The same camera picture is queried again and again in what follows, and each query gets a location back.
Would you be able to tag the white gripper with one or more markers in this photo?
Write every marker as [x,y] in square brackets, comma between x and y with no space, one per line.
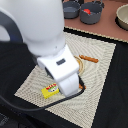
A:
[64,68]

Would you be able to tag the yellow butter block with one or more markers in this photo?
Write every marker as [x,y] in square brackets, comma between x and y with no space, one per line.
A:
[50,90]

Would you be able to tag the red toy tomato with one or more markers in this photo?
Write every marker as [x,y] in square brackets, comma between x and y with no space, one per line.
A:
[87,11]

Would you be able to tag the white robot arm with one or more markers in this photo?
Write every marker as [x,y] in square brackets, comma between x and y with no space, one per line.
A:
[39,24]

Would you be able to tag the round wooden plate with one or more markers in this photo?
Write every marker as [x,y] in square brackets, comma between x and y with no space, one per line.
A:
[81,64]

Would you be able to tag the woven beige placemat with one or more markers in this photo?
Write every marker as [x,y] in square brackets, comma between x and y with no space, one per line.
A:
[81,109]

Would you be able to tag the left grey pot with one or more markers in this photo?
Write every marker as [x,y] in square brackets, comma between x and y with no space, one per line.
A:
[71,9]

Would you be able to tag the grey pot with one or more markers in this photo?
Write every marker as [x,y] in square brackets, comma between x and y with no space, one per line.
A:
[71,9]
[96,9]

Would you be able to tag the pink mat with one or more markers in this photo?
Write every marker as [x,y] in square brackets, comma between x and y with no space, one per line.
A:
[106,27]

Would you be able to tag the right grey pot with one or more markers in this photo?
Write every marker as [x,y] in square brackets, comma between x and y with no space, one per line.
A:
[96,9]

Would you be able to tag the cream bowl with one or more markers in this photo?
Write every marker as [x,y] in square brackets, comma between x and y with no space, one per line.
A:
[122,15]

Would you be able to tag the fork with wooden handle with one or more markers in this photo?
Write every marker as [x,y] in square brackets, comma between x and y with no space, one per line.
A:
[82,86]

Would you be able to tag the knife with wooden handle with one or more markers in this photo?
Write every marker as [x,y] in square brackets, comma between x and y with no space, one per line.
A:
[89,58]

